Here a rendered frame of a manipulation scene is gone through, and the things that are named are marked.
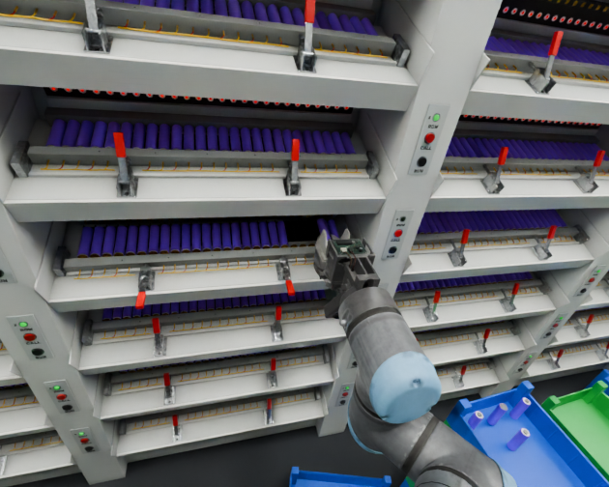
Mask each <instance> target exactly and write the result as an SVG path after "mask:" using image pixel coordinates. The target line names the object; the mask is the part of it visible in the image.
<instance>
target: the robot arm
mask: <svg viewBox="0 0 609 487"><path fill-rule="evenodd" d="M330 237H331V238H330V239H329V240H328V243H327V232H326V230H325V229H324V230H323V231H322V233H321V235H319V237H318V238H317V241H316V246H315V255H314V263H313V266H314V269H315V271H316V272H317V274H318V275H319V277H320V279H324V281H325V283H326V286H327V287H330V288H331V289H332V291H334V290H337V292H338V295H337V296H336V297H335V298H333V299H332V300H331V301H330V302H329V303H327V304H326V305H325V306H324V312H325V317H326V318H334V319H339V320H340V321H339V324H340V325H341V326H342V327H343V329H344V331H345V334H346V336H347V339H348V342H349V345H350V347H351V350H352V352H353V355H354V357H355V360H356V363H357V365H358V372H357V376H356V380H355V383H354V388H353V392H352V396H351V398H350V400H349V404H348V412H347V413H348V425H349V429H350V432H351V434H352V436H353V438H354V439H355V441H356V442H357V443H358V444H359V445H360V446H361V447H362V448H363V449H365V450H367V451H369V452H371V453H375V454H384V455H385V456H386V457H388V458H389V459H390V460H391V461H392V462H393V463H394V464H395V465H396V466H397V467H399V468H400V470H401V471H403V472H404V473H405V474H407V476H408V477H409V478H410V479H411V480H413V481H414V482H415V486H414V487H517V485H516V482H515V480H514V478H513V477H512V476H511V475H510V474H509V473H508V472H507V471H505V470H504V469H503V468H502V467H501V466H500V464H499V463H498V462H497V461H495V460H494V459H492V458H489V457H488V456H486V455H485V454H484V453H482V452H481V451H480V450H478V449H477V448H476V447H474V446H473V445H472V444H470V443H469V442H468V441H466V440H465V439H464V438H462V437H461V436H460V435H458V434H457V433H456V432H454V431H453V430H452V429H450V428H449V427H448V426H447V425H446V424H445V423H444V422H442V421H441V420H440V419H438V418H437V417H436V416H434V415H433V414H432V413H431V412H429V411H430V410H431V407H432V406H433V405H436V403H437V402H438V400H439V398H440V396H441V392H442V386H441V382H440V380H439V378H438V376H437V374H436V370H435V367H434V365H433V363H432V362H431V360H430V359H429V358H428V357H427V356H426V355H425V353H424V351H423V350H422V348H421V346H420V344H419V342H418V341H417V339H416V337H415V336H414V335H413V333H412V331H411V330H410V328H409V326H408V325H407V323H406V321H405V320H404V318H403V316H402V314H401V312H400V310H399V308H398V307H397V305H396V303H395V302H394V300H393V298H392V296H391V294H390V293H389V292H388V291H387V290H385V289H383V288H380V287H378V286H379V283H380V280H381V279H380V277H379V275H378V273H377V272H376V271H375V269H374V268H373V266H372V265H373V262H374V259H375V256H376V255H375V253H374V251H373V250H372V248H371V247H370V245H369V243H368V242H367V240H366V239H365V238H363V239H362V242H361V241H360V239H350V232H349V230H348V229H345V231H344V233H343V235H342V236H341V238H338V237H337V236H335V235H333V234H330ZM366 245H367V247H368V249H369V250H370V254H368V253H367V251H366V250H365V246H366Z"/></svg>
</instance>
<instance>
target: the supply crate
mask: <svg viewBox="0 0 609 487"><path fill-rule="evenodd" d="M534 388H535V387H534V386H533V385H532V384H531V383H530V382H529V381H525V382H522V383H521V384H520V385H519V386H518V388H514V389H511V390H507V391H504V392H501V393H497V394H494V395H490V396H487V397H484V398H480V399H478V400H474V401H471V402H469V401H468V400H467V398H464V399H461V400H459V401H458V402H457V404H456V405H455V406H454V408H453V409H452V411H451V412H450V414H449V416H448V417H447V418H446V420H447V422H448V423H449V425H450V427H451V429H452V430H453V431H454V432H456V433H457V434H458V435H460V436H461V437H462V438H464V439H465V440H466V441H468V442H469V443H470V444H472V445H473V446H474V447H476V448H477V449H478V450H480V451H481V452H482V453H484V454H485V455H486V456H488V457H489V458H492V459H494V460H495V461H497V462H498V463H499V464H500V466H501V467H502V468H503V469H504V470H505V471H507V472H508V473H509V474H510V475H511V476H512V477H513V478H514V480H515V482H516V485H517V487H609V482H608V480H607V479H606V478H605V477H604V476H603V475H602V474H601V473H600V472H599V470H598V469H597V468H596V467H595V466H594V465H593V464H592V462H591V461H590V460H589V459H588V458H587V457H586V456H585V455H584V454H583V452H582V451H581V450H580V449H579V448H578V447H577V446H576V445H575V443H574V442H573V441H572V440H571V439H570V438H569V437H568V436H567V435H566V433H565V432H564V431H563V430H562V429H561V428H560V427H559V425H558V424H557V423H556V422H555V421H554V420H553V419H552V418H551V416H550V415H549V414H548V413H547V412H545V411H544V410H543V409H542V407H541V406H540V405H539V404H538V402H537V401H536V400H535V398H534V397H533V396H532V395H531V394H530V392H531V391H532V390H533V389H534ZM523 397H525V398H528V399H529V400H530V401H531V405H530V406H529V407H528V409H527V410H526V411H525V412H524V413H523V414H522V415H521V416H520V417H519V418H517V419H513V418H511V417H510V415H509V413H510V412H511V410H512V409H513V408H514V407H515V406H516V405H517V404H518V402H519V401H520V400H521V399H522V398H523ZM500 403H504V404H506V405H507V408H508V410H507V412H506V413H505V414H504V415H503V416H502V417H501V419H500V420H499V421H498V422H497V423H496V424H495V425H490V424H489V423H488V422H487V418H488V417H489V416H490V415H491V414H492V412H493V411H494V410H495V409H496V407H497V406H498V405H499V404H500ZM475 411H480V412H482V414H483V416H484V418H483V420H482V421H481V422H480V424H479V425H478V426H477V427H476V429H475V430H473V429H472V427H471V426H470V424H469V423H468V422H467V421H468V420H469V419H470V418H471V416H472V415H473V414H474V412H475ZM521 428H526V429H527V430H528V431H529V432H530V434H531V436H530V437H529V438H528V439H527V440H526V441H525V442H524V443H523V444H522V445H520V446H519V447H518V448H517V449H516V450H515V451H512V450H510V449H509V448H508V446H507V443H508V441H509V440H510V439H511V438H512V437H513V436H514V435H515V434H516V433H517V432H518V431H519V430H520V429H521Z"/></svg>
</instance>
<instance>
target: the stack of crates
mask: <svg viewBox="0 0 609 487"><path fill-rule="evenodd" d="M606 388H608V386H607V385H606V384H605V383H604V382H603V381H598V382H596V383H595V384H594V385H593V386H592V387H589V388H585V389H582V390H579V391H576V392H573V393H571V394H568V395H565V396H562V397H559V398H557V397H556V396H555V395H553V396H550V397H548V398H547V399H546V400H545V401H544V402H543V403H542V404H541V405H540V406H541V407H542V409H543V410H544V411H545V412H547V413H548V414H549V415H550V416H551V418H552V419H553V420H554V421H555V422H556V423H557V424H558V425H559V427H560V428H561V429H562V430H563V431H564V432H565V433H566V435H567V436H568V437H569V438H570V439H571V440H572V441H573V442H574V443H575V445H576V446H577V447H578V448H579V449H580V450H581V451H582V452H583V454H584V455H585V456H586V457H587V458H588V459H589V460H590V461H591V462H592V464H593V465H594V466H595V467H596V468H597V469H598V470H599V472H600V473H601V474H602V475H603V476H604V477H605V478H606V479H607V480H608V482H609V396H608V395H606V394H605V393H604V392H603V391H604V390H605V389H606Z"/></svg>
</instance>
